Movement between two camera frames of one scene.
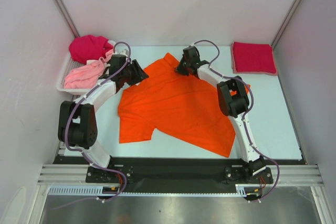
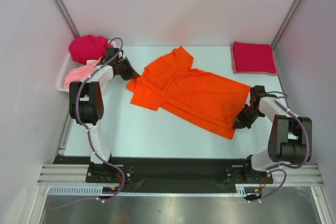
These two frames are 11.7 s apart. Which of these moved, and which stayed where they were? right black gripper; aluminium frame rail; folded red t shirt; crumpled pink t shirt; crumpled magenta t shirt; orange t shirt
Moved: right black gripper; orange t shirt
Stayed: crumpled magenta t shirt; crumpled pink t shirt; aluminium frame rail; folded red t shirt
